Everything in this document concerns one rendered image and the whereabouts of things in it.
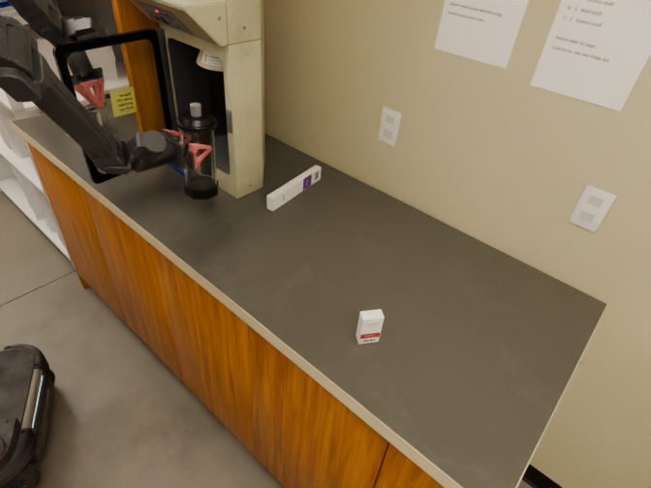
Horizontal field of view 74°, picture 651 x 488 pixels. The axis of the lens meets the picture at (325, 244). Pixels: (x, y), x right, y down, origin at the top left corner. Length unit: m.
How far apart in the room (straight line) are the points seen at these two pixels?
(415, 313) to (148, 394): 1.35
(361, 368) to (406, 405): 0.12
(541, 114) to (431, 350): 0.65
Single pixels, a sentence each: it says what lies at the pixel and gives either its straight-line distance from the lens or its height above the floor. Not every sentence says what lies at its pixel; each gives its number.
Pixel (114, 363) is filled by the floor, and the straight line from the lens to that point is 2.26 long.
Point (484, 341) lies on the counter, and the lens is 1.12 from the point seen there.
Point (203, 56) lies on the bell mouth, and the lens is 1.39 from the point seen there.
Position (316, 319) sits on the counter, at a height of 0.94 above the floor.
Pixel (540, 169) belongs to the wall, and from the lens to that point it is 1.30.
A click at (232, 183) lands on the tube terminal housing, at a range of 1.43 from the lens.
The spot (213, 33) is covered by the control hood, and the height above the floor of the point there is 1.44.
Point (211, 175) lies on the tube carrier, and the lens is 1.31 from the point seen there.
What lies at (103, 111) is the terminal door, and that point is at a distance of 1.44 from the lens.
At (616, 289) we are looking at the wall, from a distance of 1.40.
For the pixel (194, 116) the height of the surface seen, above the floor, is 1.24.
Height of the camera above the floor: 1.73
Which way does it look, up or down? 39 degrees down
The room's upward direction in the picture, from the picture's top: 6 degrees clockwise
